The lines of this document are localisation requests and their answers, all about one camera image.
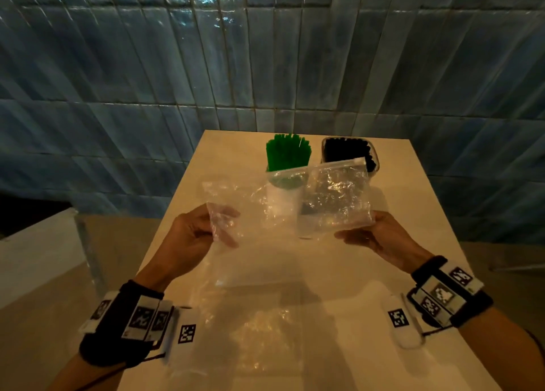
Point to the person's left hand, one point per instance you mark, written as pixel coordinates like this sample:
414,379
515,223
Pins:
185,241

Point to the person's right hand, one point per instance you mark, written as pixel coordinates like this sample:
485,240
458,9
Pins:
389,241

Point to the person's left thumb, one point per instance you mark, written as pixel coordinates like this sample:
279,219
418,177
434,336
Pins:
221,213

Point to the person's right thumb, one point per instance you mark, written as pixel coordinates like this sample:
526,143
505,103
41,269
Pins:
380,220

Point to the clear zip plastic bag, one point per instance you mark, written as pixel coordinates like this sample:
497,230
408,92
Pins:
336,199

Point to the large clear plastic bag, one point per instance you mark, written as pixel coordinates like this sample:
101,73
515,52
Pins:
259,250

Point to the person's left forearm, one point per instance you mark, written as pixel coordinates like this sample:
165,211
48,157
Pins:
81,373

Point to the person's right forearm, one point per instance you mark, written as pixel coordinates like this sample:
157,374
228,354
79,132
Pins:
498,352

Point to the clear plastic cup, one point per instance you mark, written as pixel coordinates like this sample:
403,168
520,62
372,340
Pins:
281,203

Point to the clear tub of black straws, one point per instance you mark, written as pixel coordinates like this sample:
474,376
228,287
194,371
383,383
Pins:
349,148

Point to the bunch of green straws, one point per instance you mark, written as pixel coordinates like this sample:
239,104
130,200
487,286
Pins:
288,152

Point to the black right wrist tracker band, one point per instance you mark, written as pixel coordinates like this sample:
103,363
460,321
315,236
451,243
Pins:
443,297

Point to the black wrist tracker band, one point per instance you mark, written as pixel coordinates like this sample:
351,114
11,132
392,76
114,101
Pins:
123,327
443,297

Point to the pile of clear plastic bags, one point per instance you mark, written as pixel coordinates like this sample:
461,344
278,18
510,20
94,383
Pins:
255,335

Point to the grey metal bar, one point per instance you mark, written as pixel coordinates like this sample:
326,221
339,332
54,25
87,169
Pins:
517,268

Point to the black left wrist tracker band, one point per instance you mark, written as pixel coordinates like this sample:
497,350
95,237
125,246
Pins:
123,327

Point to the white ledge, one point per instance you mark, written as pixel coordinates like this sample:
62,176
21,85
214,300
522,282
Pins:
38,250

